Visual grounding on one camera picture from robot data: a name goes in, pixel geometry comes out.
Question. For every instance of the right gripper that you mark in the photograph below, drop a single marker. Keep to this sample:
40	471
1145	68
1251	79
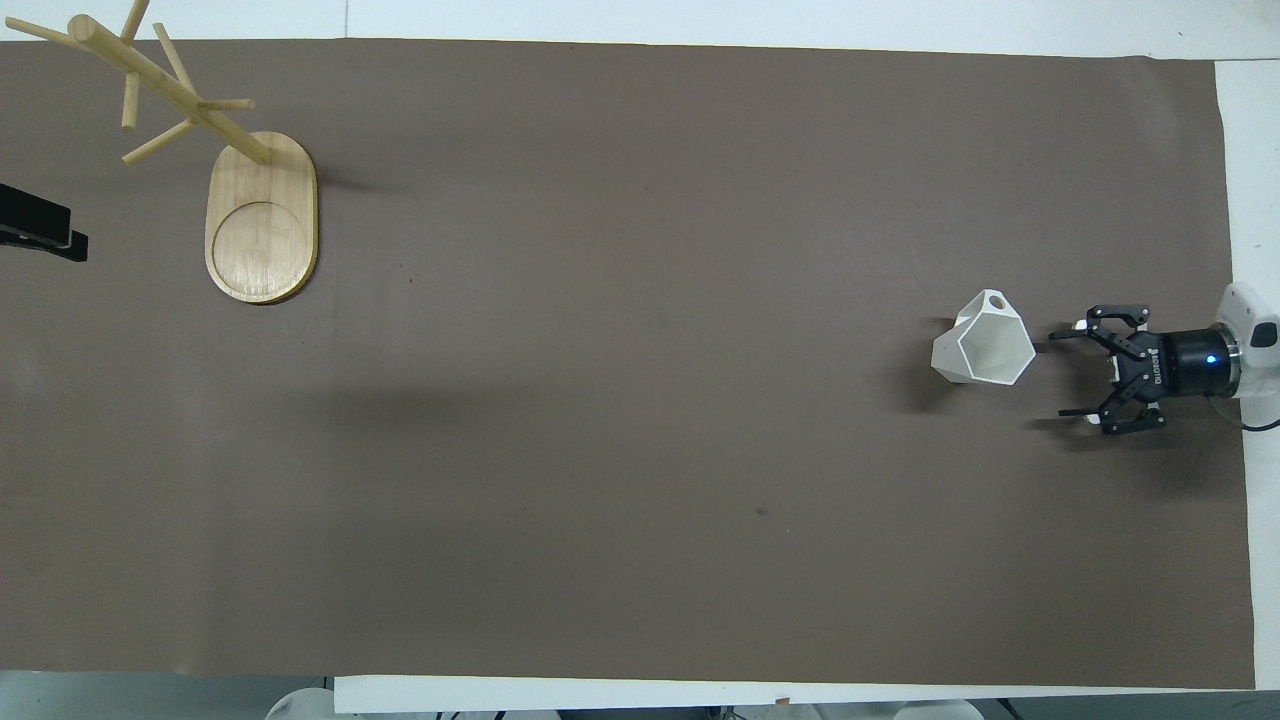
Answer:
1190	362

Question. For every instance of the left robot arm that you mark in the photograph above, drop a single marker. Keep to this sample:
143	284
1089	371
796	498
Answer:
300	704

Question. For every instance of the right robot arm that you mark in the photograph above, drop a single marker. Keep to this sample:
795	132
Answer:
1255	345

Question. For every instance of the white faceted cup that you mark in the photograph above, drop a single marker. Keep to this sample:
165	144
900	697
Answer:
951	350

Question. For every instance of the wooden cup rack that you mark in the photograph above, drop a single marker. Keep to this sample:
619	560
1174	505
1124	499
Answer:
262	230

